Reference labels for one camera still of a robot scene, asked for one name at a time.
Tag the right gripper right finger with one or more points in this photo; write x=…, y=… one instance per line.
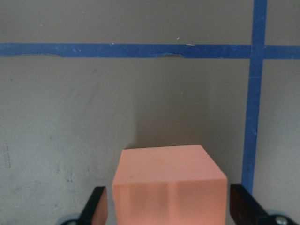
x=243, y=207

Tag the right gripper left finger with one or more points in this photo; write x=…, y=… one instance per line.
x=95, y=211

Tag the orange foam block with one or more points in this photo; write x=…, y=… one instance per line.
x=174, y=185

